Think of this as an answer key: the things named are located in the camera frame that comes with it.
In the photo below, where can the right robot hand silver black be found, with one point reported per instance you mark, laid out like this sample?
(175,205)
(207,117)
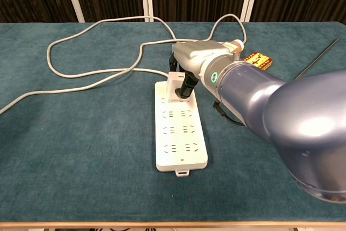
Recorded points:
(192,52)

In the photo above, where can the white plug adapter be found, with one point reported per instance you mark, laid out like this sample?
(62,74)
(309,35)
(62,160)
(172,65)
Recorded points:
(173,85)

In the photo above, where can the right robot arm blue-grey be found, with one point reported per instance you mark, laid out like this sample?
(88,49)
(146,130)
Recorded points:
(256,93)

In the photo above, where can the white power strip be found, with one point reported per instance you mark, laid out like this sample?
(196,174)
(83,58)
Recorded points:
(178,139)

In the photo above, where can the red yellow printed box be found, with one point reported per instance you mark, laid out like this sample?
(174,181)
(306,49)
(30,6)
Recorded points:
(259,60)

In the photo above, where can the dark metal rod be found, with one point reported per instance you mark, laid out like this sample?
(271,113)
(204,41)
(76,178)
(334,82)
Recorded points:
(316,59)

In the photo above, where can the teal table mat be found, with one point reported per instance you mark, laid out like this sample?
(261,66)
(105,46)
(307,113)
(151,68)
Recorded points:
(81,147)

